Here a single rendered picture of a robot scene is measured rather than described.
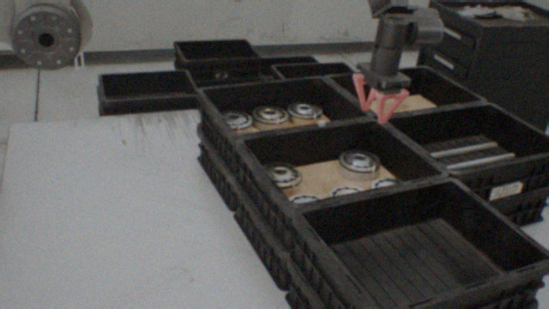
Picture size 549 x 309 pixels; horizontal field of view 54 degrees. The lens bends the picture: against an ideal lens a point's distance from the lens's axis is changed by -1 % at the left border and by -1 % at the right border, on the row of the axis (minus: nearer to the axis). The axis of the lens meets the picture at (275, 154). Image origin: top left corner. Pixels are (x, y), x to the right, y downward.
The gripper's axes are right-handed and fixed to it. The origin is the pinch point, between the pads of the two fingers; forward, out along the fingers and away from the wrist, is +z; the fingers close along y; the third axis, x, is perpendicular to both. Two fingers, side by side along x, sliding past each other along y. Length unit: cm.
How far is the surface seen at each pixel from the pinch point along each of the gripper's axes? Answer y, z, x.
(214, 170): 35, 32, 21
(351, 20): 302, 74, -194
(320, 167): 18.0, 24.0, -1.2
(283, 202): -5.4, 14.8, 21.3
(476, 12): 120, 15, -144
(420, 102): 45, 23, -54
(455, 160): 11.0, 23.0, -39.0
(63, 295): 7, 39, 62
